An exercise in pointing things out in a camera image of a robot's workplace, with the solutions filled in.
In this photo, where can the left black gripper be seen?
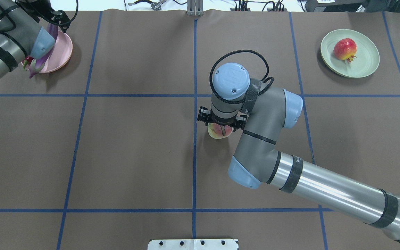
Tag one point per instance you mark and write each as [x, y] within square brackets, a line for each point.
[29, 64]

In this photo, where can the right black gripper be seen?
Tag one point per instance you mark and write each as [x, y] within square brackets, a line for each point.
[204, 117]

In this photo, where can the peach with brown stem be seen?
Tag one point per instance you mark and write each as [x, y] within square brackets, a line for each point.
[217, 131]

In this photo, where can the red chili pepper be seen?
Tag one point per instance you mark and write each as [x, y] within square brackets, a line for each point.
[26, 63]

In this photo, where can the red orange pomegranate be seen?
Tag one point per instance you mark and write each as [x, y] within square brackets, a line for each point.
[345, 50]

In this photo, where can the purple eggplant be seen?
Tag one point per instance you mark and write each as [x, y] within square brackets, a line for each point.
[43, 47]

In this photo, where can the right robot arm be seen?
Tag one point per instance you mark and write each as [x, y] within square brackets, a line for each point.
[237, 103]

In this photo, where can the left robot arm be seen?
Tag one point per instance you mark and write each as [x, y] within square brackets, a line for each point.
[21, 35]

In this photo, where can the pink plate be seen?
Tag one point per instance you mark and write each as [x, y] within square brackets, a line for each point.
[59, 55]

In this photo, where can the light green plate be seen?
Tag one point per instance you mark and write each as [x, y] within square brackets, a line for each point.
[361, 63]

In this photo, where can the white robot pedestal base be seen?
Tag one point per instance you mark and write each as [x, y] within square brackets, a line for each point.
[193, 244]

